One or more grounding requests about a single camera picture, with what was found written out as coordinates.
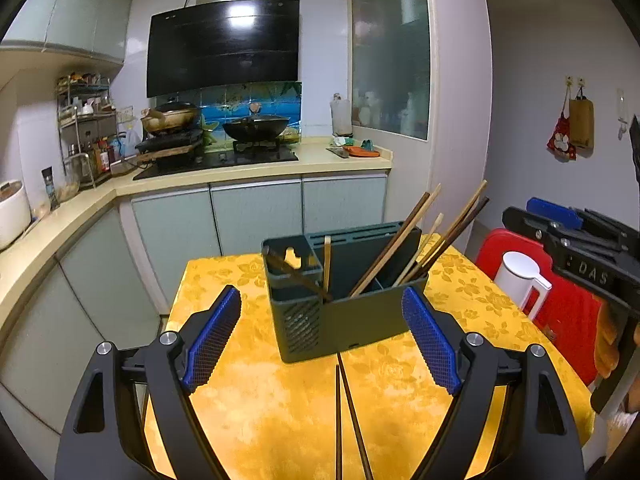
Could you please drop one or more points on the short pale chopstick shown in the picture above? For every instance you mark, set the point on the short pale chopstick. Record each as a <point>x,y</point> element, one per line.
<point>426,241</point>

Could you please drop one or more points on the red sauce bottle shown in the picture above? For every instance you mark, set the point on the red sauce bottle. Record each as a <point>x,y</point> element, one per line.
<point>104,157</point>

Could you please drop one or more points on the dark standing packet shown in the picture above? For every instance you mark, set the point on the dark standing packet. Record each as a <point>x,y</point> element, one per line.
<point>50,190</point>

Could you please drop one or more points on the grey kitchen cabinets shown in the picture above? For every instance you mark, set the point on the grey kitchen cabinets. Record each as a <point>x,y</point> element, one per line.
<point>65,5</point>
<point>175,240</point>

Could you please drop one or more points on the red chair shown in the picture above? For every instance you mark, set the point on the red chair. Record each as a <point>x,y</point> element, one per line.
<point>570,320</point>

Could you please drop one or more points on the black wok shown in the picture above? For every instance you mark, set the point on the black wok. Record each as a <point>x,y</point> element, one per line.
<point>255,127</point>

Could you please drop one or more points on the white rice cooker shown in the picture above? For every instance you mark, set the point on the white rice cooker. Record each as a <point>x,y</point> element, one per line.
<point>12,215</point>

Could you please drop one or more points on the grey upper kitchen cabinets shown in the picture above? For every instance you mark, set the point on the grey upper kitchen cabinets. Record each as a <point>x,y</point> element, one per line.
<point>65,5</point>

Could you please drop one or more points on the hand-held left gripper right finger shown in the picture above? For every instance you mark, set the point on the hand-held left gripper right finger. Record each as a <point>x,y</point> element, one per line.
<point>430,345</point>

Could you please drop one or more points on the person's right hand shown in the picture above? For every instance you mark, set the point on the person's right hand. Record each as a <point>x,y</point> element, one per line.
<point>609,340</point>

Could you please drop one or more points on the reddish brown wooden chopstick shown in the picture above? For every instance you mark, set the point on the reddish brown wooden chopstick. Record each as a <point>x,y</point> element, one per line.
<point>390,242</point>

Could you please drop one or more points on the beige kitchen countertop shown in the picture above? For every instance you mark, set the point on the beige kitchen countertop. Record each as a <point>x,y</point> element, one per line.
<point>75,210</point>

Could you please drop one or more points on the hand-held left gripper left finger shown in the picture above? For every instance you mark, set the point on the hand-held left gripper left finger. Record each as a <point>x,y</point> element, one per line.
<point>215,340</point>

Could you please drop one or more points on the grey lower kitchen cabinets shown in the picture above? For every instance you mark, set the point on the grey lower kitchen cabinets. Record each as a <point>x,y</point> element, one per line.
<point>175,240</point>

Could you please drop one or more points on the black range hood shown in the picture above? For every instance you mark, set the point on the black range hood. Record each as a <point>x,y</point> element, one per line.
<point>225,45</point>

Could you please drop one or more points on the white kettle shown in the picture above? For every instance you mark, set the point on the white kettle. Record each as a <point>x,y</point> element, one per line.
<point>515,275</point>

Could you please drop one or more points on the dark brown wooden chopstick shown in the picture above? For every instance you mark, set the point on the dark brown wooden chopstick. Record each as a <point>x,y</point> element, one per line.
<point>471,217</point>

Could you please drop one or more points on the blue tile backsplash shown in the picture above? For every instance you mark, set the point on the blue tile backsplash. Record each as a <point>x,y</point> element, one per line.
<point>225,105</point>

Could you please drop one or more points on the yellow floral tablecloth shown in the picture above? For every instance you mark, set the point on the yellow floral tablecloth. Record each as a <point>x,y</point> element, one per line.
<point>275,400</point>

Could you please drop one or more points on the brown hanging bag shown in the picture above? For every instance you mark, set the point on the brown hanging bag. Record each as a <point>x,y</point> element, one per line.
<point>581,125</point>

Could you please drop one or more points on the dark green utensil holder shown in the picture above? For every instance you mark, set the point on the dark green utensil holder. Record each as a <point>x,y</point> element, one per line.
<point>360,325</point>

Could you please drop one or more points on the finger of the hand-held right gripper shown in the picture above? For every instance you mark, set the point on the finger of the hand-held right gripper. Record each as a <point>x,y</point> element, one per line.
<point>555,212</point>
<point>540,230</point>

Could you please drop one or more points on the orange cloth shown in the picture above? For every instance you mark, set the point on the orange cloth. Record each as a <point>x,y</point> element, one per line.
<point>362,150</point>

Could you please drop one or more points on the black gas hob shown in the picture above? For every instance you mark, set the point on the black gas hob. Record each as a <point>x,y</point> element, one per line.
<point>240,160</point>

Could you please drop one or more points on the pale bamboo chopstick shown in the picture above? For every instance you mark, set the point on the pale bamboo chopstick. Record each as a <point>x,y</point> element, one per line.
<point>326,265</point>

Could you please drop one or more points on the metal spice rack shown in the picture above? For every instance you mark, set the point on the metal spice rack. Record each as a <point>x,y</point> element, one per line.
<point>85,125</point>

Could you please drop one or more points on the black induction cooker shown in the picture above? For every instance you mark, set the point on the black induction cooker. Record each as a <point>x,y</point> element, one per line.
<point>170,141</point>

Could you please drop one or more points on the black chopstick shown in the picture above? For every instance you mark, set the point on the black chopstick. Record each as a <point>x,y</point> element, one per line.
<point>295,275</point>

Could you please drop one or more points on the red hanging bag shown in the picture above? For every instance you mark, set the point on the red hanging bag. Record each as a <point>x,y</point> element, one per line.
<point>562,140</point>

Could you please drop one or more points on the white plastic bottle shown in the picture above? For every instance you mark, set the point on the white plastic bottle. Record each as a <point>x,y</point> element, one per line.
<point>341,115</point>

